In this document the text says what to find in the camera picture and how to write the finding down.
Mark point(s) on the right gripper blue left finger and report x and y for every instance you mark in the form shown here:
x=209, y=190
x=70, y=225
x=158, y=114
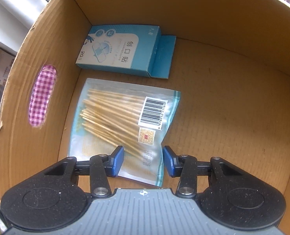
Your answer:
x=102, y=164

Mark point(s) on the white curtain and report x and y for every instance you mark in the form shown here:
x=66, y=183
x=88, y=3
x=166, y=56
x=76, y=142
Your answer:
x=16, y=19

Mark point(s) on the blue bandage box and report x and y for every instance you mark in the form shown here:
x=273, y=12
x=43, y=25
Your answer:
x=132, y=49

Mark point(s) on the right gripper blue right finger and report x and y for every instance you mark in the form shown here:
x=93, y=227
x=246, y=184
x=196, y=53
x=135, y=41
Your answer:
x=177, y=165

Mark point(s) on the pink checkered tablecloth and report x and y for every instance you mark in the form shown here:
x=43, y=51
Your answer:
x=41, y=94

